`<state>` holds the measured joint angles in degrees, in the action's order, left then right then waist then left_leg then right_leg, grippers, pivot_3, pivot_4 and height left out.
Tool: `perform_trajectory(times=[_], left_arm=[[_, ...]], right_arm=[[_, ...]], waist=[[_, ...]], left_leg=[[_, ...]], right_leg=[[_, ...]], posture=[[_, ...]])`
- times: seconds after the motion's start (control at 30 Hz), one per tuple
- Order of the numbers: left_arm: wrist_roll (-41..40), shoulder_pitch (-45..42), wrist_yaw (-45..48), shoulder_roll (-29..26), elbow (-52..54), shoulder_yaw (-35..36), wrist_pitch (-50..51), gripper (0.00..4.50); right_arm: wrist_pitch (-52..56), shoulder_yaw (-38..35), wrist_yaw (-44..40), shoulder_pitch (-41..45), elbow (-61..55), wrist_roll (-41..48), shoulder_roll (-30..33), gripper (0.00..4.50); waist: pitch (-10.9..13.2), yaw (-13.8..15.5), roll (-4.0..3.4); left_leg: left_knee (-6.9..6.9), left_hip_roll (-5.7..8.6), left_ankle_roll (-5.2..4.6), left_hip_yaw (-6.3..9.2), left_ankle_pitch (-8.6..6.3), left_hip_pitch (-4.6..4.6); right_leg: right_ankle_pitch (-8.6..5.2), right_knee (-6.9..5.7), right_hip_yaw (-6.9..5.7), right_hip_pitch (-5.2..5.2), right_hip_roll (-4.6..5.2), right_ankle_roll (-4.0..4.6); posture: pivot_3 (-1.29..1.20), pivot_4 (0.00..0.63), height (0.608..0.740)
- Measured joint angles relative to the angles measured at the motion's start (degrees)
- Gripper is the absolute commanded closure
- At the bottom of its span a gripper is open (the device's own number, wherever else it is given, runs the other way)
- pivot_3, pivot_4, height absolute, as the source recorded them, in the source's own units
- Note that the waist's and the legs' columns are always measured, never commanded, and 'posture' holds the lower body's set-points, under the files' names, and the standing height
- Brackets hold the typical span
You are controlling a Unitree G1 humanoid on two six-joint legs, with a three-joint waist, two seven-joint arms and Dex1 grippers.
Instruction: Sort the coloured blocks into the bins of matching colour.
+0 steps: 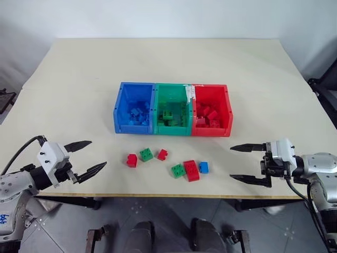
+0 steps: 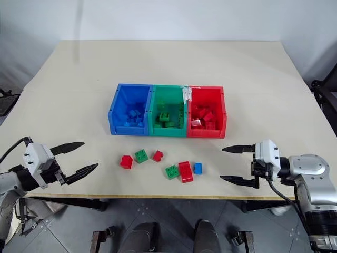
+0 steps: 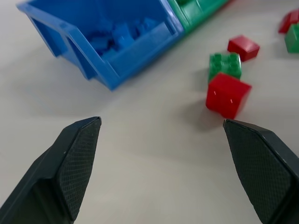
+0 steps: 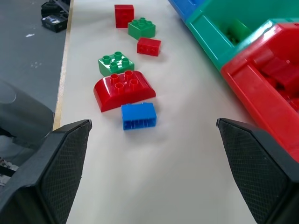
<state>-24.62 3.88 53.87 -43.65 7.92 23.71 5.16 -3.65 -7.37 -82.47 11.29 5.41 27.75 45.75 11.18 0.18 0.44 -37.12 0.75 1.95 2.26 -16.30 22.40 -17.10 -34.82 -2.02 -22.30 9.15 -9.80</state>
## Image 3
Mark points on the red toy brick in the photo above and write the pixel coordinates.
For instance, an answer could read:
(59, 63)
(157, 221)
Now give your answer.
(227, 95)
(244, 47)
(288, 21)

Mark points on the green toy brick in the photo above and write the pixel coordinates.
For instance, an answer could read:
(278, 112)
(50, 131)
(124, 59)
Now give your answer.
(225, 64)
(293, 38)

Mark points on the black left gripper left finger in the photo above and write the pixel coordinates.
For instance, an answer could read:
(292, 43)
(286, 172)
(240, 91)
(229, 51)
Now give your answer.
(70, 168)

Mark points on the green plastic storage bin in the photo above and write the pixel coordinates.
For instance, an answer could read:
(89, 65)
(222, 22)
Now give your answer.
(198, 12)

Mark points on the blue plastic storage bin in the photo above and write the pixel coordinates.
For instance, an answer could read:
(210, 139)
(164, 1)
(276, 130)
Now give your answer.
(98, 39)

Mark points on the blue toy brick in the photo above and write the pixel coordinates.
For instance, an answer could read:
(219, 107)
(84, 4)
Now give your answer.
(146, 25)
(99, 43)
(125, 36)

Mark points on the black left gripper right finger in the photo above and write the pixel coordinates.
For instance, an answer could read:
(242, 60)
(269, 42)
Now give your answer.
(257, 168)

